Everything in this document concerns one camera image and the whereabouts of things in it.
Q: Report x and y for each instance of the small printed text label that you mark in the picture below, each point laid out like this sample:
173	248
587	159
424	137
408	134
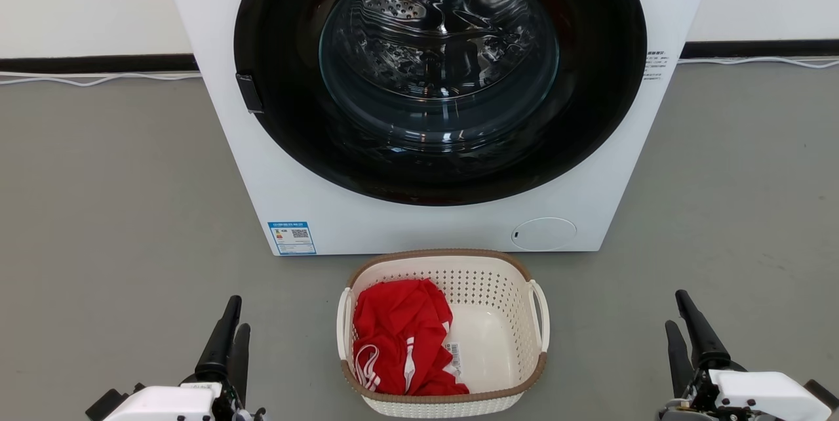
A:
655	67

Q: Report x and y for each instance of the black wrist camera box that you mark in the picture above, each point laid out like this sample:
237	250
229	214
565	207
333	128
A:
824	395
108	404

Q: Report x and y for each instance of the red garment with white stripes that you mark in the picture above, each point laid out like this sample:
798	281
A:
393	322

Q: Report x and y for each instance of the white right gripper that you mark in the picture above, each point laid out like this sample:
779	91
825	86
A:
760	395

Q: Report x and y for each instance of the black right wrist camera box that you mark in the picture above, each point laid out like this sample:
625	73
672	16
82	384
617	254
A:
824	395

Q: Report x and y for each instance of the black round glass washer door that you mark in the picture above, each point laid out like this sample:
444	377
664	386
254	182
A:
282	27

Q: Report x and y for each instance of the round white filter cover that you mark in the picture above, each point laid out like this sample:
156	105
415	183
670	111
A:
544	234

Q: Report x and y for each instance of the cream perforated plastic laundry basket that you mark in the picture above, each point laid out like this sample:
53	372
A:
488	342

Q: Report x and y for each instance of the white front-load washing machine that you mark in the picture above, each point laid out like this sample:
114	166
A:
419	227

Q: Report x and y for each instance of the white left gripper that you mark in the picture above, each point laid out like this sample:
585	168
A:
170	402

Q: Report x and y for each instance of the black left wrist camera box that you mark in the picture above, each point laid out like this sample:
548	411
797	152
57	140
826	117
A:
108	404

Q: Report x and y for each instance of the blue energy label sticker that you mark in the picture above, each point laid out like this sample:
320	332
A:
292	238

